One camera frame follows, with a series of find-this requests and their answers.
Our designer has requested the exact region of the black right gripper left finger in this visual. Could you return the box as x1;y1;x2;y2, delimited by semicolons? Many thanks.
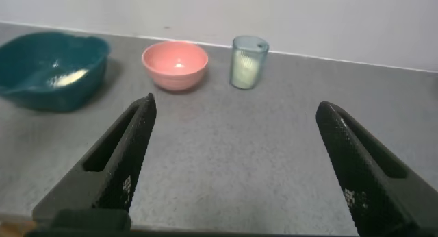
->
32;92;157;230

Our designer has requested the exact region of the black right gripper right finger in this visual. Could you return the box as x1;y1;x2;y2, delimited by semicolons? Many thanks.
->
315;101;438;237

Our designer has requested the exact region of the white powder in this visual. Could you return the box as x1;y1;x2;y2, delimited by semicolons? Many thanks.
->
47;68;90;88

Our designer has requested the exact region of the ribbed transparent plastic cup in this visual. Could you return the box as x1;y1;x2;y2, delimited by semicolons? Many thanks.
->
229;35;270;91

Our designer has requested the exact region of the pink plastic bowl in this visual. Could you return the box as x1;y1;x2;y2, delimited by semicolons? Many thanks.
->
142;40;209;92

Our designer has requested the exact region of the teal plastic square tray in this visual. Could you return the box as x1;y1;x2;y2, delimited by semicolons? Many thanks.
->
0;31;112;113

